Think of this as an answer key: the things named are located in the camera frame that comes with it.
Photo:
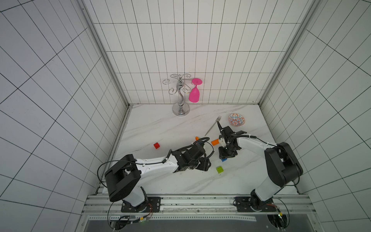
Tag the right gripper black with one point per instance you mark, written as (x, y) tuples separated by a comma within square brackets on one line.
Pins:
[(224, 136)]

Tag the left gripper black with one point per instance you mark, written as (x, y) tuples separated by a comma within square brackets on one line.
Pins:
[(204, 166)]

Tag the small lime green lego brick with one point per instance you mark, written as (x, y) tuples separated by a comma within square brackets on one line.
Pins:
[(219, 169)]

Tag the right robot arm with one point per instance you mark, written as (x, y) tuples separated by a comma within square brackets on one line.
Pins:
[(282, 164)]

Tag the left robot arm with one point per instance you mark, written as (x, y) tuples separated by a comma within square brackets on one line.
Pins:
[(125, 180)]

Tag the long orange lego brick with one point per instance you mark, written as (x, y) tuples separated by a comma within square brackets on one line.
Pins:
[(215, 142)]

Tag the patterned small bowl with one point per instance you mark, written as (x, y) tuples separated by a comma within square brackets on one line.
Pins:
[(236, 119)]

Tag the silver fork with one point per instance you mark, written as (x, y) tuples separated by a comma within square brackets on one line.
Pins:
[(216, 121)]

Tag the chrome glass holder stand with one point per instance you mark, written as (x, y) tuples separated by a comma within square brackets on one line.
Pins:
[(180, 108)]

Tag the pink wine glass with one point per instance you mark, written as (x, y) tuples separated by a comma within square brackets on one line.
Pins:
[(194, 95)]

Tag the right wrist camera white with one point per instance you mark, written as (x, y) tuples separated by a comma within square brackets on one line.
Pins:
[(222, 142)]

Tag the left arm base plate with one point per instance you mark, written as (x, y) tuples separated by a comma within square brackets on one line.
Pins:
[(152, 204)]

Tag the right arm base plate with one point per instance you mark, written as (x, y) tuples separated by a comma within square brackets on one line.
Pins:
[(252, 205)]

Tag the aluminium mounting rail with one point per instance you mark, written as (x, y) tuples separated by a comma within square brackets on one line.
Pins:
[(196, 207)]

